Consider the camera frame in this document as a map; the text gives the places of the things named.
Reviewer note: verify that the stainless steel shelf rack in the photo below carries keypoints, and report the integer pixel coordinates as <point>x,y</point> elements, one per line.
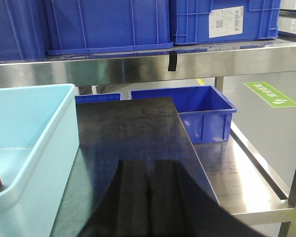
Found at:
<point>218,61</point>

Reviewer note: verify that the black tape strip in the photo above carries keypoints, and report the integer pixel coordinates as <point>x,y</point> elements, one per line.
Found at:
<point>172,65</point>

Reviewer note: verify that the green floor sign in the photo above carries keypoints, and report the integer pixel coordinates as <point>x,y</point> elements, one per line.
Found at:
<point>270,95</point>

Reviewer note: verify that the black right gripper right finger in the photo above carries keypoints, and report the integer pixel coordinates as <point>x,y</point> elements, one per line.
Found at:
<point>180,208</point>

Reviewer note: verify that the large blue crate centre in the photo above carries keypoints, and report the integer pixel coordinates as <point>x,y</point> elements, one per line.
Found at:
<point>107,26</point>

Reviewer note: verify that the large blue crate with label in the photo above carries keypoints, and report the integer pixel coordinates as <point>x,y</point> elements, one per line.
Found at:
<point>189,20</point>

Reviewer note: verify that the large blue crate left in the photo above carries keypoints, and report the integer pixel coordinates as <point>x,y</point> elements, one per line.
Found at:
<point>23,30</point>

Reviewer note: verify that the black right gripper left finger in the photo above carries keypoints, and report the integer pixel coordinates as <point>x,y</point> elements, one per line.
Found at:
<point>123,210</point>

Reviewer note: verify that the small blue bin left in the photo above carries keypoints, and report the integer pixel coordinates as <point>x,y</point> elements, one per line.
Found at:
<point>94,98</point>

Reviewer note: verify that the small blue bin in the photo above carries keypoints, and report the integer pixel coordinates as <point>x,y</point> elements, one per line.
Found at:
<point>204,111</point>
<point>94,98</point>

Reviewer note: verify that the black rubber mat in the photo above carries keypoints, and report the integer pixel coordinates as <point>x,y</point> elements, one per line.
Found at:
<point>147,130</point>

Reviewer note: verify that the light blue plastic tub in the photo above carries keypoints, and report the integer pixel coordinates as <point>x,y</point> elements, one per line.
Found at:
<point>38,144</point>

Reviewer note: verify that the small blue bin right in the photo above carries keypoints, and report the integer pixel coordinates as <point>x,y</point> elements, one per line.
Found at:
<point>204,111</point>

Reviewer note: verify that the white barcode label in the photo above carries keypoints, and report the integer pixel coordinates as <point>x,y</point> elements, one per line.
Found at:
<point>226,22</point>

